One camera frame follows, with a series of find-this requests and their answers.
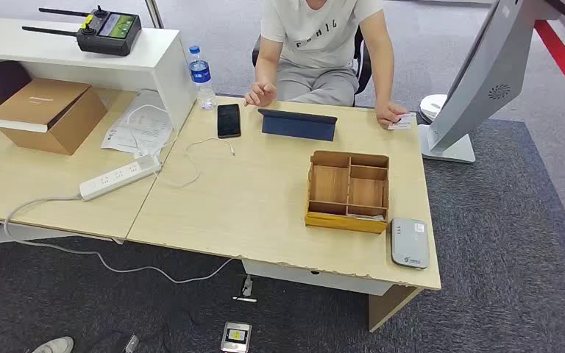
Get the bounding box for white charger plug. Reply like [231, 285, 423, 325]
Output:
[133, 149, 162, 169]

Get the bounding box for person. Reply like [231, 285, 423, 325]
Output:
[243, 0, 411, 130]

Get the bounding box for person's right hand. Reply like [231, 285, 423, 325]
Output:
[243, 82, 279, 108]

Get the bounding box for black office chair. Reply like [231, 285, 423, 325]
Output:
[252, 26, 372, 96]

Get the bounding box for black smartphone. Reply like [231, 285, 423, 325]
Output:
[216, 103, 242, 139]

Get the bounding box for grey kiosk screen stand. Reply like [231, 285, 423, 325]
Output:
[418, 0, 565, 165]

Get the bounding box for grey power strip cable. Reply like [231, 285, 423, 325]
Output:
[3, 193, 252, 285]

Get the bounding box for clear water bottle blue label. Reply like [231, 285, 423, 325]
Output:
[187, 44, 218, 110]

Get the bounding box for white shoe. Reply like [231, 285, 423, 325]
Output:
[31, 336, 75, 353]

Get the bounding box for wooden compartment organizer box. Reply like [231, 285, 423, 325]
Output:
[304, 149, 391, 235]

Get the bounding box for person's left hand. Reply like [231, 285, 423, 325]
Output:
[374, 101, 411, 130]

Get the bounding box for black remote controller with antennas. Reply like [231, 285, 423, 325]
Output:
[21, 4, 143, 57]

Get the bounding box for white desk shelf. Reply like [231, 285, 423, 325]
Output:
[0, 15, 198, 132]

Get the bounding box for dark blue tablet case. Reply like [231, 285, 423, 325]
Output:
[257, 107, 338, 143]

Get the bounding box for white power strip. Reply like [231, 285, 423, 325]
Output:
[78, 157, 163, 202]

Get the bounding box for brown cardboard box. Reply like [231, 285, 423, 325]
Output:
[0, 77, 108, 156]

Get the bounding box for grey card reader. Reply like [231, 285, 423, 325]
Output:
[390, 216, 430, 270]

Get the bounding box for thin white charging cable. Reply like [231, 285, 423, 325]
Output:
[125, 103, 236, 190]

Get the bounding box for metal pole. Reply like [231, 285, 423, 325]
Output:
[144, 0, 165, 29]

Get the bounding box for printed white paper sheet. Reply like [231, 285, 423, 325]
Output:
[101, 89, 175, 156]

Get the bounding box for white desk support panel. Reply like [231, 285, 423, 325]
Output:
[0, 223, 125, 245]

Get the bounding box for wooden desk leg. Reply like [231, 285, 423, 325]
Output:
[367, 285, 424, 333]

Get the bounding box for floor socket with plug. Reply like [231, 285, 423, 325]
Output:
[232, 274, 259, 304]

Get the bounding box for white ID card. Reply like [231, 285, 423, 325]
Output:
[387, 113, 417, 132]

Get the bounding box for round white floor device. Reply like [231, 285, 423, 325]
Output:
[419, 93, 449, 123]

